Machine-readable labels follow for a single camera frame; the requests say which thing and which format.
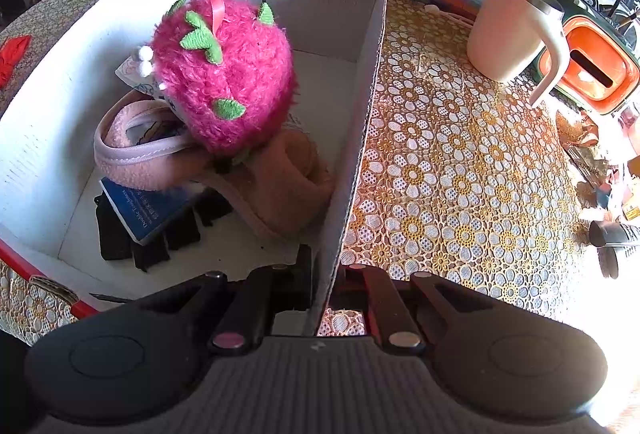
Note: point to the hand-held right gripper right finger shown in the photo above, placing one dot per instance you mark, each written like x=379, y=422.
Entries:
x=382, y=301

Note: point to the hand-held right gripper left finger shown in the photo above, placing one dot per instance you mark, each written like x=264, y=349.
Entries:
x=250, y=301

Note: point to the peach fleece slipper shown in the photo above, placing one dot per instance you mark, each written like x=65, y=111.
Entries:
x=290, y=184

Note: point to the small blue white carton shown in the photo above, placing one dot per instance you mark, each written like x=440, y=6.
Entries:
x=145, y=209

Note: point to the pink fleece slipper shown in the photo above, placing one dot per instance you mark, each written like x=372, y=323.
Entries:
x=130, y=158

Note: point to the fuzzy pink strawberry hat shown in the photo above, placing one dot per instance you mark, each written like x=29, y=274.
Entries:
x=235, y=78

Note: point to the red rimmed white cardboard box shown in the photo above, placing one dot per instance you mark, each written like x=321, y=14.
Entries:
x=320, y=13

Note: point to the red cloth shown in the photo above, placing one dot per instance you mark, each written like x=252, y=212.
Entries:
x=12, y=58

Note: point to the short black tube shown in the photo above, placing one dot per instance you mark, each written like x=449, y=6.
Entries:
x=609, y=261

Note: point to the pile of small wrappers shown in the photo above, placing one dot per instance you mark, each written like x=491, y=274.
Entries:
x=595, y=163

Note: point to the white travel mug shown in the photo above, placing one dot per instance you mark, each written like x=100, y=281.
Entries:
x=505, y=28

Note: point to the green and orange tissue holder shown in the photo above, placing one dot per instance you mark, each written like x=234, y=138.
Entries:
x=595, y=58

